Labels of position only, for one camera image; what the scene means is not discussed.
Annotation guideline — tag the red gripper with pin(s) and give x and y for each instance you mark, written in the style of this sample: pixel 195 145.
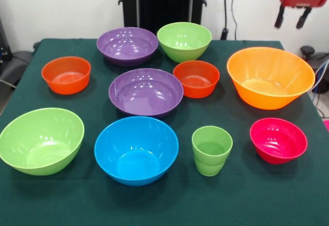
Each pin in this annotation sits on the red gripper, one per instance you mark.
pixel 303 0

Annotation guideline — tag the large orange bowl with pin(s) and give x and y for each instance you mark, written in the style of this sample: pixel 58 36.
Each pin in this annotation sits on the large orange bowl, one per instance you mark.
pixel 270 92

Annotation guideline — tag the small green bowl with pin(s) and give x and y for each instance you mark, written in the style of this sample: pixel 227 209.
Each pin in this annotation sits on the small green bowl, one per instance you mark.
pixel 183 43

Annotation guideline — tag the pink cup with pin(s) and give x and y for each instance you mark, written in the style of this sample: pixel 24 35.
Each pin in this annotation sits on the pink cup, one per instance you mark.
pixel 327 125

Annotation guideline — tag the orange-red bowl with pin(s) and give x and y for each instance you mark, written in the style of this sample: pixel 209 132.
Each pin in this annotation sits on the orange-red bowl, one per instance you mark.
pixel 65 82
pixel 196 87

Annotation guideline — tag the pink bowl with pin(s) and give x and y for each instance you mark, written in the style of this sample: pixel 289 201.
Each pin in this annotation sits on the pink bowl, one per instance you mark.
pixel 277 143

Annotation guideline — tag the green cup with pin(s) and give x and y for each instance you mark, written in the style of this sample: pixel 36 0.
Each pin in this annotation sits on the green cup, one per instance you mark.
pixel 210 159

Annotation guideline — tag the purple bowl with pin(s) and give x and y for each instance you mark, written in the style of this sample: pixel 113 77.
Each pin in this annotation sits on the purple bowl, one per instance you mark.
pixel 145 95
pixel 127 46

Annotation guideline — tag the dark green tablecloth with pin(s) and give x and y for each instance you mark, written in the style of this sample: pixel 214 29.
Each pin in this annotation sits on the dark green tablecloth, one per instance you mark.
pixel 231 197

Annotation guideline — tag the blue bowl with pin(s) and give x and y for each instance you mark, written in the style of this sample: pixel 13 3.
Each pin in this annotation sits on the blue bowl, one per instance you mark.
pixel 136 154

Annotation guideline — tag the grey office chair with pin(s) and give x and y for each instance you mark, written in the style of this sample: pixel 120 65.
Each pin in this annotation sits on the grey office chair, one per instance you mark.
pixel 20 64

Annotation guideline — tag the large green bowl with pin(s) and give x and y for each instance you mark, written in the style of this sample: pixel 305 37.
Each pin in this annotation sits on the large green bowl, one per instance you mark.
pixel 38 143

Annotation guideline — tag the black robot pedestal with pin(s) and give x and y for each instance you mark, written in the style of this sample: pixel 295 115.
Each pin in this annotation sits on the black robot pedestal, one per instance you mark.
pixel 164 0

